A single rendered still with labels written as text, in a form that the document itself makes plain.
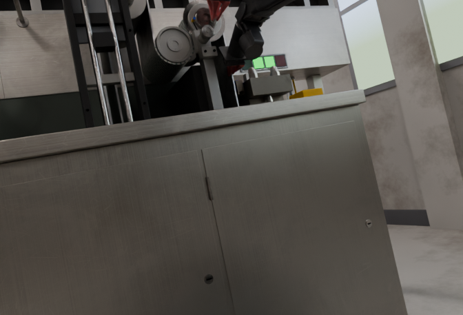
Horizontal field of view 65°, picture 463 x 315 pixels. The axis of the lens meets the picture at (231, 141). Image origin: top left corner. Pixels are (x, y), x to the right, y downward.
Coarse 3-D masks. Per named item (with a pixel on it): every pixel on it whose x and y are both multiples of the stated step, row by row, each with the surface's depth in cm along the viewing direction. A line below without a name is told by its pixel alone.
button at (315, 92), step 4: (316, 88) 102; (320, 88) 103; (300, 92) 101; (304, 92) 100; (308, 92) 101; (312, 92) 102; (316, 92) 102; (320, 92) 103; (292, 96) 105; (296, 96) 103; (300, 96) 101; (304, 96) 100
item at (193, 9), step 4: (196, 4) 120; (200, 4) 121; (204, 4) 121; (192, 8) 119; (196, 8) 120; (192, 12) 119; (188, 16) 119; (192, 16) 119; (188, 20) 119; (220, 20) 123; (192, 24) 119; (216, 24) 122; (220, 24) 123; (192, 28) 119; (216, 28) 122; (216, 32) 122; (212, 36) 122; (192, 56) 138; (192, 60) 144
